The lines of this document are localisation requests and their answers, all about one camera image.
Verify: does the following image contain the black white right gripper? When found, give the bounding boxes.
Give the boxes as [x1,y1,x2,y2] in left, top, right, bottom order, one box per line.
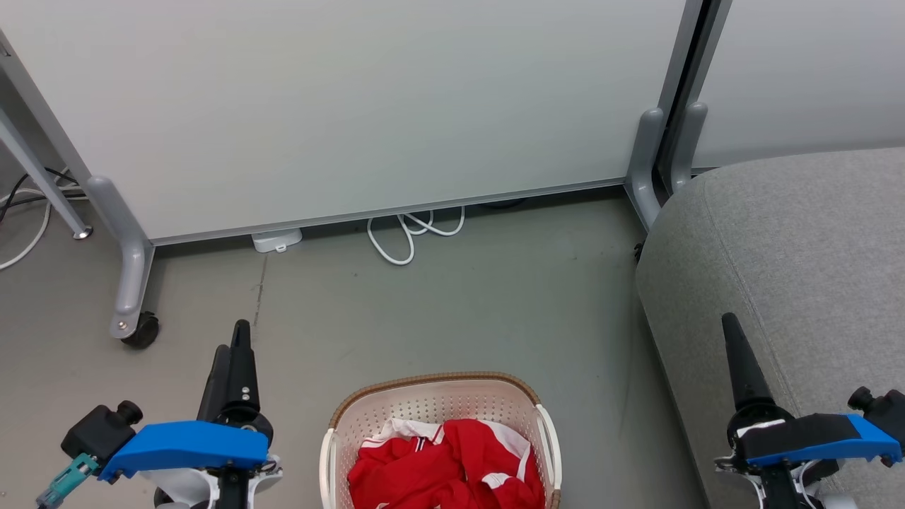
[714,312,860,509]

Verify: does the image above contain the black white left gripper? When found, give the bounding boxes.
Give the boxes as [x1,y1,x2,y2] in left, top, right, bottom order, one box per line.
[152,320,284,509]

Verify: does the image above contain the red and white shirt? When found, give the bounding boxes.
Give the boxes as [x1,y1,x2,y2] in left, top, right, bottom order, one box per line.
[346,417,547,509]

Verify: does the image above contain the grey fabric sofa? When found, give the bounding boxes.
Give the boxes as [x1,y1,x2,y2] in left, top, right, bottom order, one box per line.
[634,146,905,509]

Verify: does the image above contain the black caster wheel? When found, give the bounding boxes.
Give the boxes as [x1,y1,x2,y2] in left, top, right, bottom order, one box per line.
[120,311,160,350]

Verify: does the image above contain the small white plastic box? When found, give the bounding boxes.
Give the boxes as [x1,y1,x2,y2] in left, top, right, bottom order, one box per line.
[251,228,303,254]

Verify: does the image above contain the grey partition leg with caster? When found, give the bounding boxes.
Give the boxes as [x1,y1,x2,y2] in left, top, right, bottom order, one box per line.
[85,175,155,340]

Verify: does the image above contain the cream plastic laundry basket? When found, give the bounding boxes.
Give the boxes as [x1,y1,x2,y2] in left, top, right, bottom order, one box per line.
[318,371,563,509]

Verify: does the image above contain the grey metal table leg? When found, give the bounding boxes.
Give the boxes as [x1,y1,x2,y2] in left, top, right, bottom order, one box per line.
[0,106,93,241]

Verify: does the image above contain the wide white partition panel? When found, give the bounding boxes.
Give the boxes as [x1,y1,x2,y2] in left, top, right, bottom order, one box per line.
[0,0,708,247]

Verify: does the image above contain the narrow white partition panel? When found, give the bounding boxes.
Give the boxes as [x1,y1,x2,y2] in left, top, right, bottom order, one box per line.
[689,0,905,170]

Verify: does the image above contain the blue left camera mount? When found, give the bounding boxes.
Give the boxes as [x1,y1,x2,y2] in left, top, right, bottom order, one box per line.
[98,421,271,484]

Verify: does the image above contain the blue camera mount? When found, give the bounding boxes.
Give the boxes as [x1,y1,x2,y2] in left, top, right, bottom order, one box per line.
[746,414,904,469]
[98,421,271,484]

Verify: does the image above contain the blue right camera mount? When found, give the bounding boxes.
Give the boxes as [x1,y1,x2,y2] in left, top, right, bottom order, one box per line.
[746,414,904,469]

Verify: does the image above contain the teal left cable connector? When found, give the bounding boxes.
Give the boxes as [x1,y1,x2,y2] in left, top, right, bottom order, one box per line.
[35,452,101,509]

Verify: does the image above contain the looped white cable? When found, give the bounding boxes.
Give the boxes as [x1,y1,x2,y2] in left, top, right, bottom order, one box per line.
[366,205,466,267]

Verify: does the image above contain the long white cable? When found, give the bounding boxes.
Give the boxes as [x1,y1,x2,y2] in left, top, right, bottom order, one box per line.
[0,166,80,273]

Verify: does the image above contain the thin black floor cable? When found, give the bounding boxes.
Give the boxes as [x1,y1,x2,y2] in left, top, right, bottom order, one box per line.
[0,166,84,223]

